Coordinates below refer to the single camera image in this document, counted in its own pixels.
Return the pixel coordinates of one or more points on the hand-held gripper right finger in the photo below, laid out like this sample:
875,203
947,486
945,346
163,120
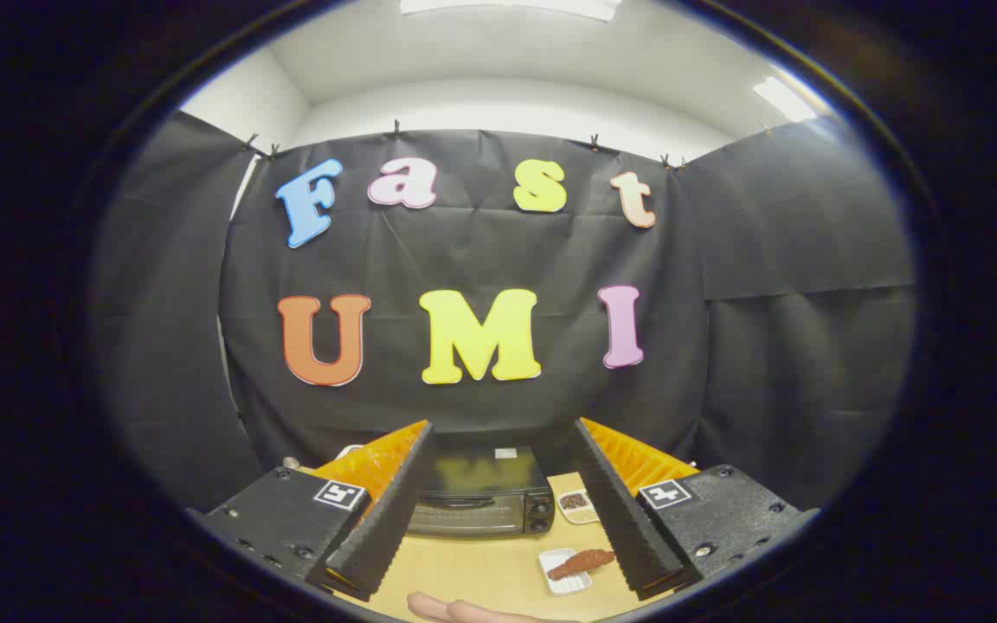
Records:
628,528

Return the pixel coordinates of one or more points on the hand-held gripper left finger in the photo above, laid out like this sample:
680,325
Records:
386,528

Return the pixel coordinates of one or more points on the reddish brown meat piece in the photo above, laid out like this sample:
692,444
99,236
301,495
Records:
581,562

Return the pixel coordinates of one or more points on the black toaster oven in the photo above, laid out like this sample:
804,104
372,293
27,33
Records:
472,504

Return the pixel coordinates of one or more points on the white sectioned spice dish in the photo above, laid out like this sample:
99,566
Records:
575,504

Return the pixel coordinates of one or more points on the small white rectangular dish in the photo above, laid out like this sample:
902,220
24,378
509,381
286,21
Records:
569,586

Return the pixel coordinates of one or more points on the ceiling light panel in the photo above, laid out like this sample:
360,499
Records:
784,99
507,7

